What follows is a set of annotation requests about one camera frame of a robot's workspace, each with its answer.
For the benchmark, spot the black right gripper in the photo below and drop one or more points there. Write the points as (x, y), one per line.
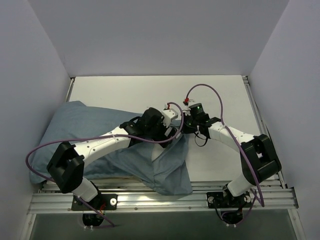
(187, 122)

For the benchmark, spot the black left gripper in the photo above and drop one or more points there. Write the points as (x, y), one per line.
(167, 136)

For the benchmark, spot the blue beige striped pillowcase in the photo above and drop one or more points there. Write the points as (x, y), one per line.
(74, 122)

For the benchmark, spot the white pillow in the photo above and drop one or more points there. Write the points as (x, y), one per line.
(156, 152)

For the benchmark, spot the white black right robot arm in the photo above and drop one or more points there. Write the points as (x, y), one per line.
(259, 160)

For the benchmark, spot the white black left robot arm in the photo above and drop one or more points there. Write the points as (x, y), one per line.
(67, 165)

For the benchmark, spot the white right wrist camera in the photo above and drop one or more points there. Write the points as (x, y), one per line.
(187, 102)

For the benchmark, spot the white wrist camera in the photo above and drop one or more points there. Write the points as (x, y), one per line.
(168, 116)
(187, 102)

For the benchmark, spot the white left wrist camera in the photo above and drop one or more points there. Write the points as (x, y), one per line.
(168, 116)

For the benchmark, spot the aluminium right side rail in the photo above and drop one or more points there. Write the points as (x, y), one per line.
(257, 114)

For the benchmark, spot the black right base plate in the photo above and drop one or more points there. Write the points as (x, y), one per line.
(221, 200)

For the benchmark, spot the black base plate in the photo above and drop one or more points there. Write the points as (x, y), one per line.
(221, 200)
(100, 202)

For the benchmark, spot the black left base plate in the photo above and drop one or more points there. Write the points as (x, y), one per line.
(100, 202)

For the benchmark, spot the aluminium front frame rail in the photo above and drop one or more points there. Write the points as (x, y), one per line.
(135, 197)

